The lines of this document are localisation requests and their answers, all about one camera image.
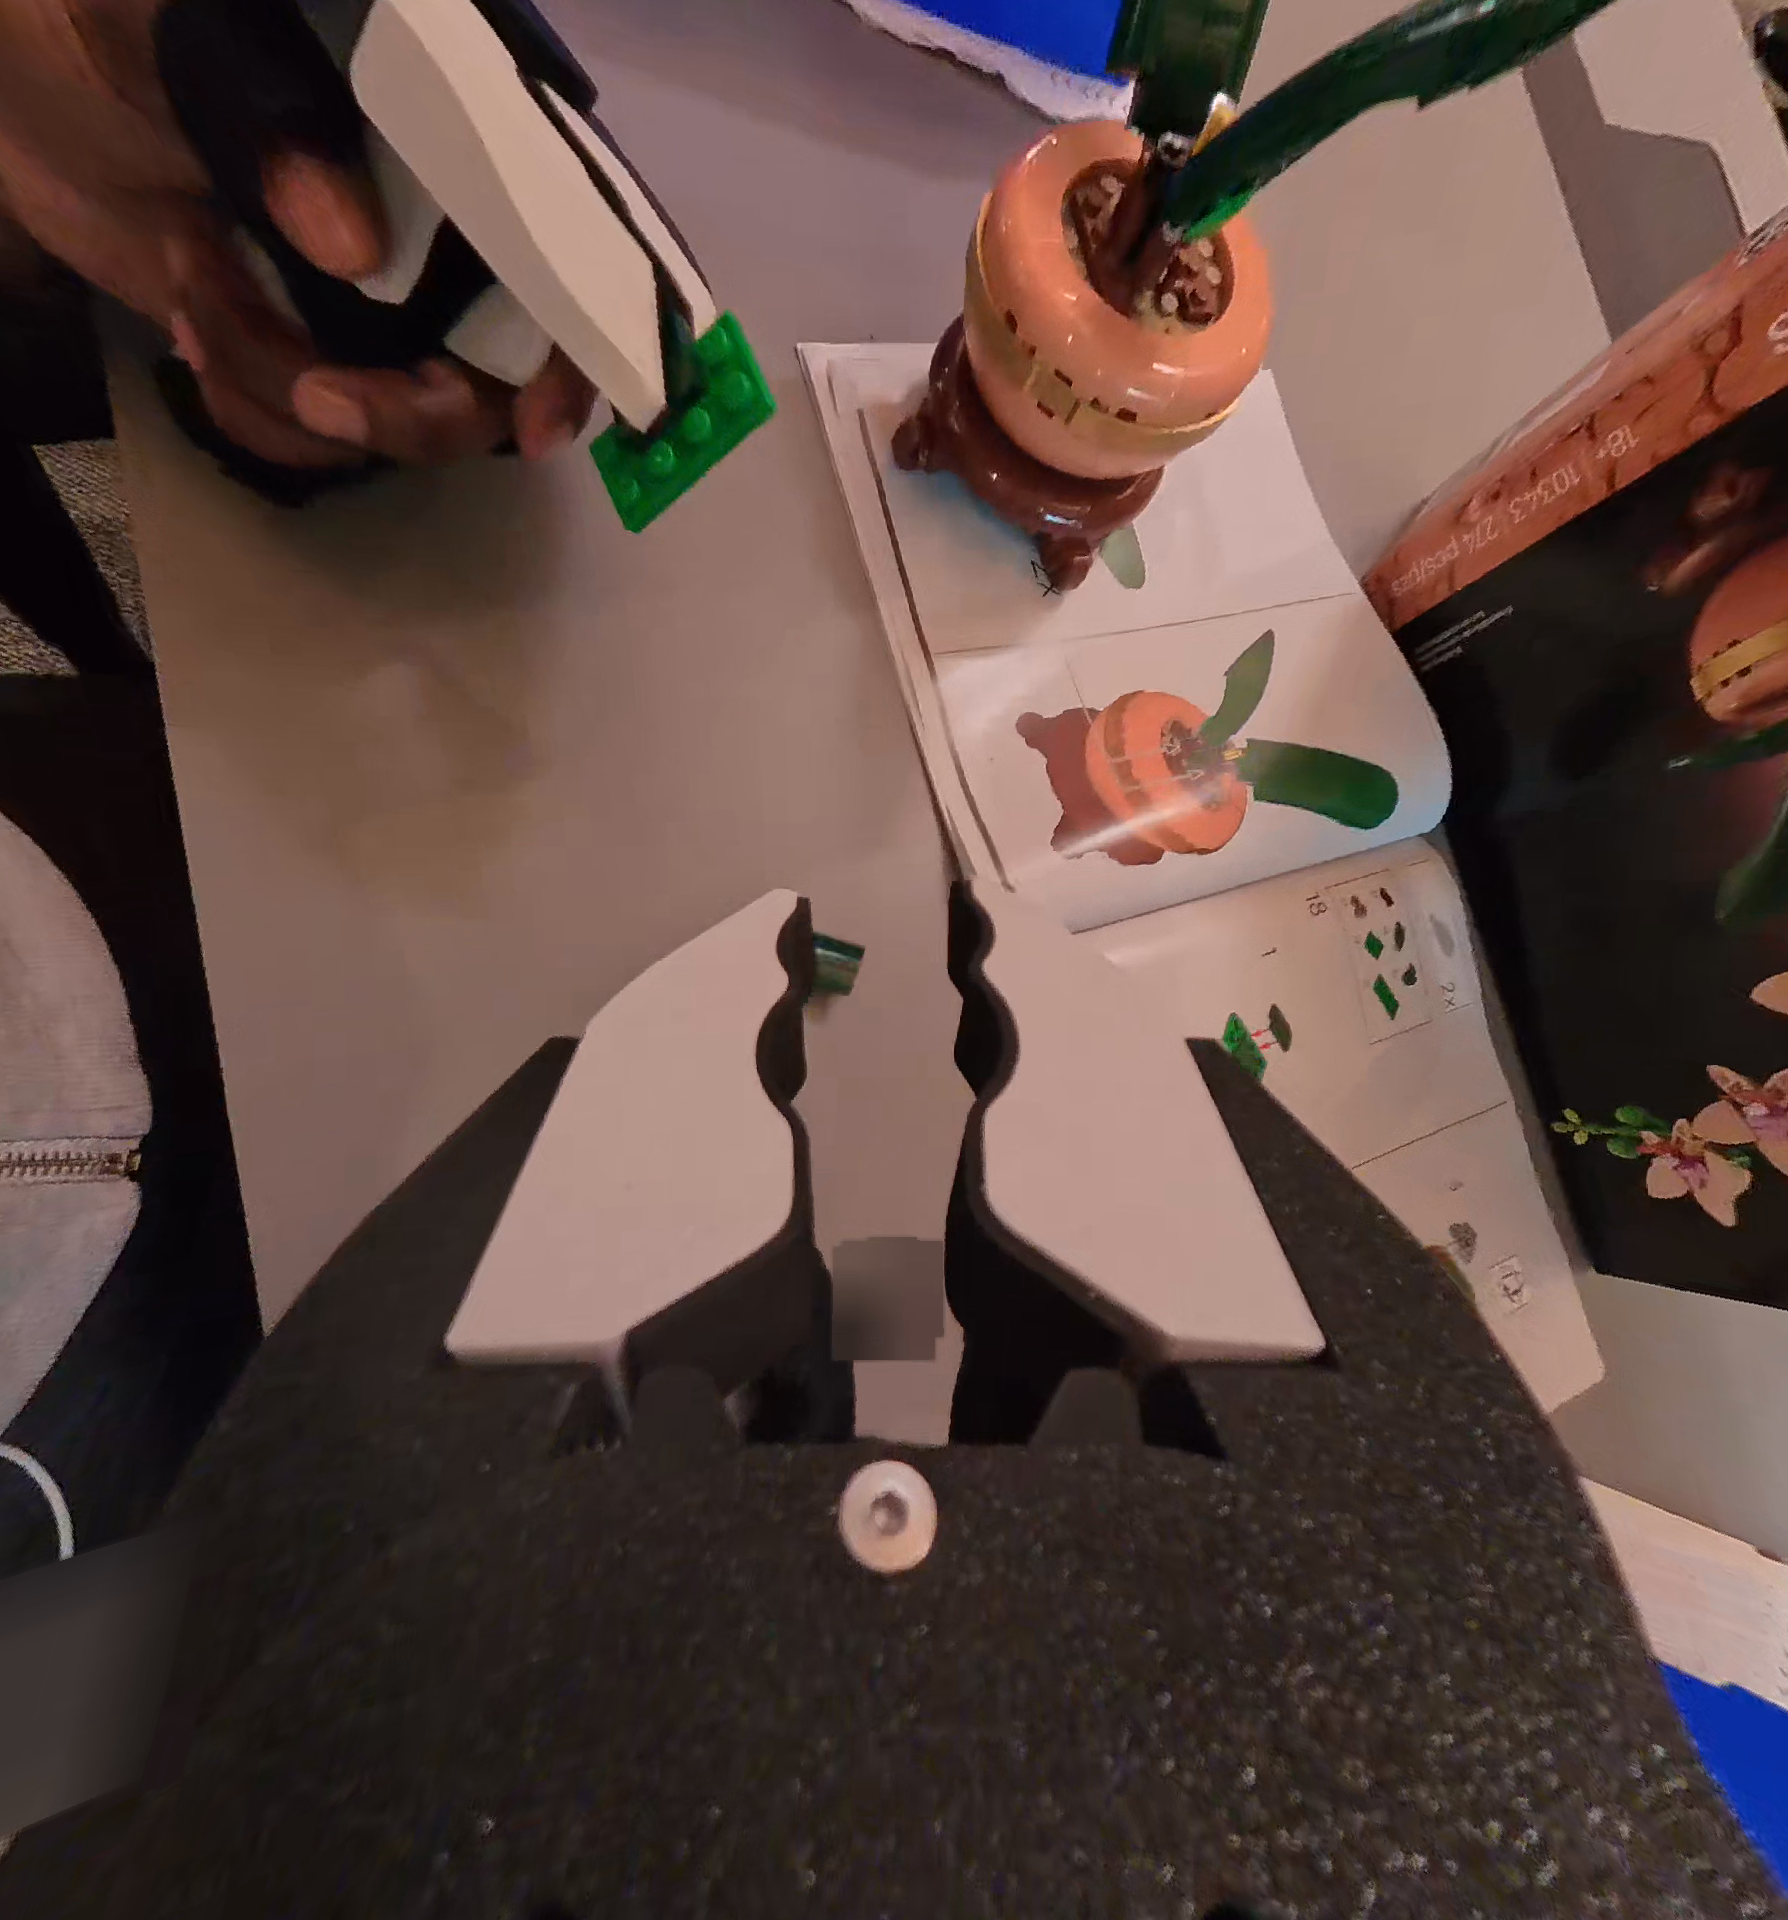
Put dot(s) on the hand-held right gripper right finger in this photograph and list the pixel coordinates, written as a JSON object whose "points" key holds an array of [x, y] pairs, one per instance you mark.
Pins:
{"points": [[1134, 1200]]}

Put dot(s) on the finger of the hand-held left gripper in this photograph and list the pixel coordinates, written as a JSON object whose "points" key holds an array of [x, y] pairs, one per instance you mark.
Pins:
{"points": [[519, 195], [636, 211]]}

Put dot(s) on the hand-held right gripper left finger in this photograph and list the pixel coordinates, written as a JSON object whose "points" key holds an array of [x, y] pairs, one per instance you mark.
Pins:
{"points": [[639, 1170]]}

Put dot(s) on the green studded plate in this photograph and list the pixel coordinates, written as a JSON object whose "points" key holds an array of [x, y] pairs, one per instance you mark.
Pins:
{"points": [[692, 429]]}

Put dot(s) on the small green brick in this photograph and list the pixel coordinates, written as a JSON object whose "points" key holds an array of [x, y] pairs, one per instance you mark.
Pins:
{"points": [[839, 962]]}

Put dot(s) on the white desk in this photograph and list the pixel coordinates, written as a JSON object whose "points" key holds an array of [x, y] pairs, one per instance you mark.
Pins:
{"points": [[534, 721]]}

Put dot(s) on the person's left hand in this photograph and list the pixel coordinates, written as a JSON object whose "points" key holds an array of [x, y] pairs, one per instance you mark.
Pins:
{"points": [[68, 150]]}

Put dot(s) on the blue board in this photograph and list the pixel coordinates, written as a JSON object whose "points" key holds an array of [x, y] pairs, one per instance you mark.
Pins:
{"points": [[984, 30]]}

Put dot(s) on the brick flower pot model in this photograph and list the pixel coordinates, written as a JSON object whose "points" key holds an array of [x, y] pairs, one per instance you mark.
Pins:
{"points": [[1105, 331]]}

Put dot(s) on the dark cloth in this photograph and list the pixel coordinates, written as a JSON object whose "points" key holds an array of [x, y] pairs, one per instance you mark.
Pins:
{"points": [[189, 930]]}

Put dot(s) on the grey zip sweater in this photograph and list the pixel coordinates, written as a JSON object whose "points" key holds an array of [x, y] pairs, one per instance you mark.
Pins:
{"points": [[24, 1020]]}

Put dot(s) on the black and orange product box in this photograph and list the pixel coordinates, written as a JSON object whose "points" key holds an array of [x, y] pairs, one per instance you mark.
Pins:
{"points": [[1585, 750]]}

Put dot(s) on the open instruction booklet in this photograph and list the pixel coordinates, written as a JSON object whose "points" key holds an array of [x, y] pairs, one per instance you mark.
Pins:
{"points": [[1284, 511]]}

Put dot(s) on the blue fabric bin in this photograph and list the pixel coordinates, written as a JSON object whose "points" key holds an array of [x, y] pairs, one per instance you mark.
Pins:
{"points": [[1778, 1800]]}

